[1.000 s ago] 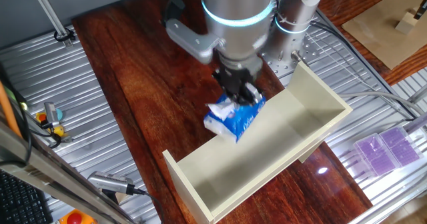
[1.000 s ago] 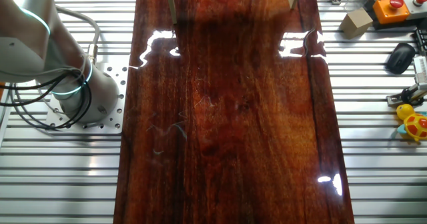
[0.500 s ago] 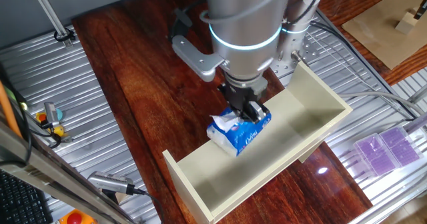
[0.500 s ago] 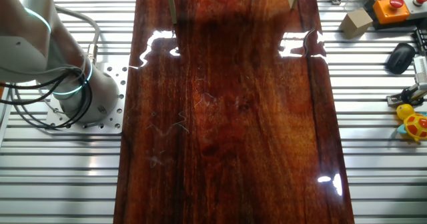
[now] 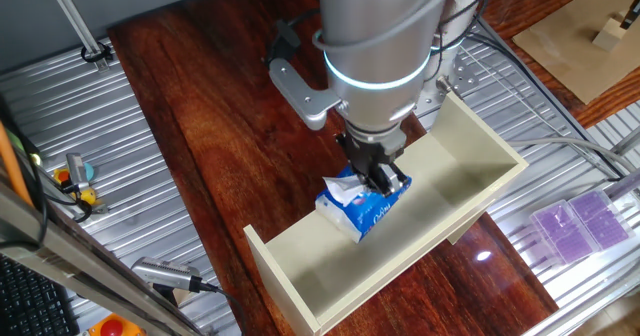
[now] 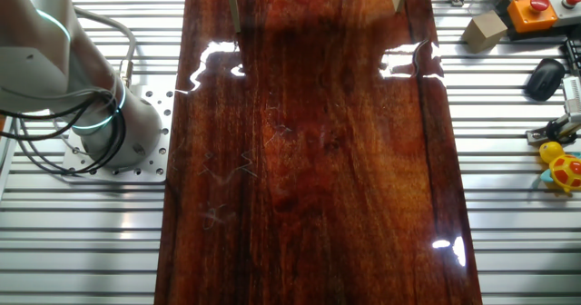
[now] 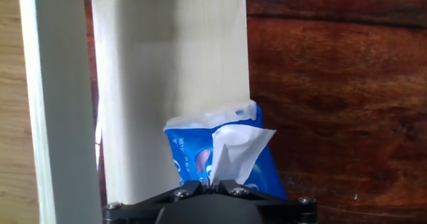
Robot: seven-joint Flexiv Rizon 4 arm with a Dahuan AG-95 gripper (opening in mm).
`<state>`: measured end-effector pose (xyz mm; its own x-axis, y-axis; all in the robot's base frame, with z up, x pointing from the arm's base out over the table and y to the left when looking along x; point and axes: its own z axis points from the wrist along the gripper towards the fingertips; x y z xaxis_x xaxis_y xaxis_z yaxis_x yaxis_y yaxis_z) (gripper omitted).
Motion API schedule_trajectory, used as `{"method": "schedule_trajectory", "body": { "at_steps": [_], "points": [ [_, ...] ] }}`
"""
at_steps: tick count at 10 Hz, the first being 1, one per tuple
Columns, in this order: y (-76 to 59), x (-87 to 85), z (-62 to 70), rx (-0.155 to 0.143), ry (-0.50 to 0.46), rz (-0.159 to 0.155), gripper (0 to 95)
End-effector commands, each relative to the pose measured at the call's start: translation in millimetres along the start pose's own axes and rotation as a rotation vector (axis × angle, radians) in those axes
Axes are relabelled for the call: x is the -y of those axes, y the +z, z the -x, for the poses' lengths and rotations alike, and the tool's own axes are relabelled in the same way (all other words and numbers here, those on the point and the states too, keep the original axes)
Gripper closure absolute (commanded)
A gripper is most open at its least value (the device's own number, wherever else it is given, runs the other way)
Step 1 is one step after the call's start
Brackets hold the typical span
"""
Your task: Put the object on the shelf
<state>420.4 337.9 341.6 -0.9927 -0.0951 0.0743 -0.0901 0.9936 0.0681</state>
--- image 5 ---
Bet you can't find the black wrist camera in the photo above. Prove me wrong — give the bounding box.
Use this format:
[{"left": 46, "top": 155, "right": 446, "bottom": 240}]
[{"left": 263, "top": 19, "right": 302, "bottom": 68}]

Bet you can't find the purple tip box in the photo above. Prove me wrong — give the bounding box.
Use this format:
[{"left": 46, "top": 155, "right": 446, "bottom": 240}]
[
  {"left": 529, "top": 199, "right": 600, "bottom": 268},
  {"left": 568, "top": 189, "right": 637, "bottom": 252}
]

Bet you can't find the cardboard sheet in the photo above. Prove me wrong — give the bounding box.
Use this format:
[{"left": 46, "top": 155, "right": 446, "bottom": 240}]
[{"left": 512, "top": 0, "right": 640, "bottom": 106}]

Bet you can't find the black pole clamp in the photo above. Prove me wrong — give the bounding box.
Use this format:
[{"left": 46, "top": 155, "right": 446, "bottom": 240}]
[{"left": 80, "top": 40, "right": 114, "bottom": 65}]

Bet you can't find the silver base mounting plate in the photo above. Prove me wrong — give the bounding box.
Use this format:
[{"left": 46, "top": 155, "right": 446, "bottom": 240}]
[{"left": 417, "top": 50, "right": 482, "bottom": 118}]

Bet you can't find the black keyboard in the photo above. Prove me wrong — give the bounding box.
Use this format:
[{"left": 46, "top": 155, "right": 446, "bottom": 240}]
[{"left": 0, "top": 254, "right": 81, "bottom": 336}]

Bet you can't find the small wooden block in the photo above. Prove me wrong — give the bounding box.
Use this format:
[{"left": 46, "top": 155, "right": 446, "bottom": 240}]
[{"left": 592, "top": 16, "right": 629, "bottom": 53}]

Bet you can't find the cardboard cube block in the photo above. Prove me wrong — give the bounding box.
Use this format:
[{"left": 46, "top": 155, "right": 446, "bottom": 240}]
[{"left": 152, "top": 283, "right": 192, "bottom": 308}]

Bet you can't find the metal clamp bracket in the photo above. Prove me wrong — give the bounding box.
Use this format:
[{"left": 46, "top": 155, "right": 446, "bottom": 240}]
[{"left": 63, "top": 153, "right": 109, "bottom": 222}]

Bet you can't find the silver finned camera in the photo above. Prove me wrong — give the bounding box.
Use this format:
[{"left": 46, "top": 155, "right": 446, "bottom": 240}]
[{"left": 130, "top": 256, "right": 204, "bottom": 293}]

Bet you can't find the beige shelf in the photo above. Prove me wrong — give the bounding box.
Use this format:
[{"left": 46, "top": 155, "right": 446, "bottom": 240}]
[{"left": 243, "top": 91, "right": 530, "bottom": 336}]

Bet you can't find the glossy wooden board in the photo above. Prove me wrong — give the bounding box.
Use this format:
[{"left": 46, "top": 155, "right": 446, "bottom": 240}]
[{"left": 107, "top": 0, "right": 560, "bottom": 336}]

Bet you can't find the blue tissue pack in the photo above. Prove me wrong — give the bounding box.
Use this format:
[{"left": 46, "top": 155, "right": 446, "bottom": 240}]
[{"left": 314, "top": 164, "right": 413, "bottom": 244}]

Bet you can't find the metal frame bar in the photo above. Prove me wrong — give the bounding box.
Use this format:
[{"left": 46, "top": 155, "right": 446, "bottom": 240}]
[{"left": 0, "top": 175, "right": 201, "bottom": 336}]

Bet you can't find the orange emergency stop box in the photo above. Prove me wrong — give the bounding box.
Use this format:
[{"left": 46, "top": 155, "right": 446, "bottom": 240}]
[{"left": 88, "top": 313, "right": 146, "bottom": 336}]

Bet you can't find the aluminium pole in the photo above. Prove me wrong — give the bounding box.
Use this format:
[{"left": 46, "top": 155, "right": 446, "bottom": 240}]
[{"left": 42, "top": 0, "right": 110, "bottom": 72}]

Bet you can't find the black finned camera cable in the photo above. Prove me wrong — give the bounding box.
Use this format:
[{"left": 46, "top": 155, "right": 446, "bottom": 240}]
[{"left": 189, "top": 275, "right": 247, "bottom": 336}]

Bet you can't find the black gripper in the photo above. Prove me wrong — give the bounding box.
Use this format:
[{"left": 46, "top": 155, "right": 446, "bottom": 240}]
[{"left": 334, "top": 128, "right": 408, "bottom": 198}]

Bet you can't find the grey table cable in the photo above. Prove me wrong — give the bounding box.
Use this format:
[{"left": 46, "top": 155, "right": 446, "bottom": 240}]
[{"left": 504, "top": 135, "right": 640, "bottom": 176}]

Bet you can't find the orange rod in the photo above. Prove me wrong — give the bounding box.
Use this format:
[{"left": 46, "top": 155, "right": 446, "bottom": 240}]
[{"left": 0, "top": 120, "right": 34, "bottom": 208}]

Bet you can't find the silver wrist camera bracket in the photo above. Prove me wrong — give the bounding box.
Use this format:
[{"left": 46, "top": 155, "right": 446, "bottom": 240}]
[{"left": 268, "top": 57, "right": 346, "bottom": 131}]

